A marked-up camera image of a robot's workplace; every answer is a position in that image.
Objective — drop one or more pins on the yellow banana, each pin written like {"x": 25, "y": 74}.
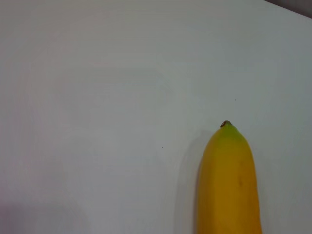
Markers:
{"x": 229, "y": 185}

